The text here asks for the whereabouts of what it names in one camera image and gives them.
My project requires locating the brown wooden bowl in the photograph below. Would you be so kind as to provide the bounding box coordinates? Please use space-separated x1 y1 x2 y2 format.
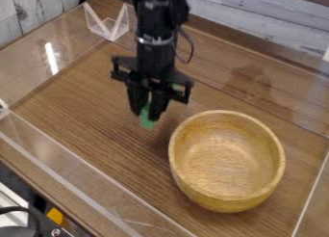
168 110 285 213

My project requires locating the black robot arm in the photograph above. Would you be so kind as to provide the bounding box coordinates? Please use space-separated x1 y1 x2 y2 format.
110 0 194 121

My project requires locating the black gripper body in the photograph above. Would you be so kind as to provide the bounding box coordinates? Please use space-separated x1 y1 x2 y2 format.
110 39 194 104

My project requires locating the green rectangular block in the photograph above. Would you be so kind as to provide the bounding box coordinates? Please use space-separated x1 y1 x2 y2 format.
138 84 185 129

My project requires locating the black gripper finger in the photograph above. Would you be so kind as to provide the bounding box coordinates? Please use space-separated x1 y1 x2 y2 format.
148 90 170 121
128 80 149 116

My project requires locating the yellow black device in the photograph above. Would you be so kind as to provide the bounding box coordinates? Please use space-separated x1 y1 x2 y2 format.
30 195 90 237

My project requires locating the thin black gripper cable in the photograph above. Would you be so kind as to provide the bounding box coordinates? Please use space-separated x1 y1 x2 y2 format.
173 25 196 65

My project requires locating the clear acrylic corner bracket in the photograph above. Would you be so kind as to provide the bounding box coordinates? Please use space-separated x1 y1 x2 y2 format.
84 3 129 41

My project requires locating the black cable bottom left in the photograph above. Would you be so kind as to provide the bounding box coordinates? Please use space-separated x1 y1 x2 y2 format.
0 205 42 237

